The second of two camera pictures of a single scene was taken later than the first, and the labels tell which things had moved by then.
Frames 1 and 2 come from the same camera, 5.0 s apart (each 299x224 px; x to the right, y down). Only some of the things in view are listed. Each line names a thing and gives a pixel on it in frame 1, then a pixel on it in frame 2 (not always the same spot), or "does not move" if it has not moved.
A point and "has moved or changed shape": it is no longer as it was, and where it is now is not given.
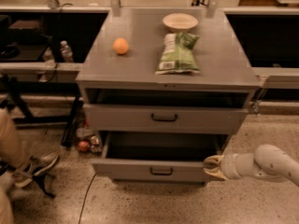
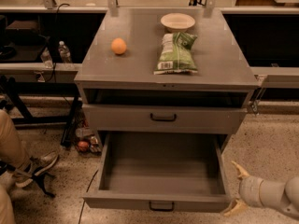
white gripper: [230, 166] -> [249, 189]
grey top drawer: [165, 119] does not move
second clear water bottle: [49, 58] does not move
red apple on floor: [83, 146] does not move
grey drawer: [156, 156] has moved or changed shape
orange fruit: [121, 46] does not move
